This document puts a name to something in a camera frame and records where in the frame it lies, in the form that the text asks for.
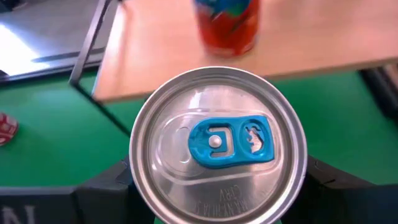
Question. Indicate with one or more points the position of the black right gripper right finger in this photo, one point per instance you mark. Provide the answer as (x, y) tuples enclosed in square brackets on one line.
[(348, 205)]

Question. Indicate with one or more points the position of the blue silver Red Bull can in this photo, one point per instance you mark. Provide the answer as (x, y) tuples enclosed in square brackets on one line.
[(217, 193)]

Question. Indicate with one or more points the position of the red Coca-Cola can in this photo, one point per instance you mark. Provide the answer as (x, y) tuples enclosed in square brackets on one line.
[(7, 129)]

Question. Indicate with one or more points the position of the red Fanta can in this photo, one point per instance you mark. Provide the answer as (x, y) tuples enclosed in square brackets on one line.
[(228, 34)]

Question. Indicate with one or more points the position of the green table mat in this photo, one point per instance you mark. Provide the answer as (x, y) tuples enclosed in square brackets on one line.
[(62, 149)]

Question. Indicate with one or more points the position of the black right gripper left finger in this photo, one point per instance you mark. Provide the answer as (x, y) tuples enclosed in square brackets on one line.
[(99, 202)]

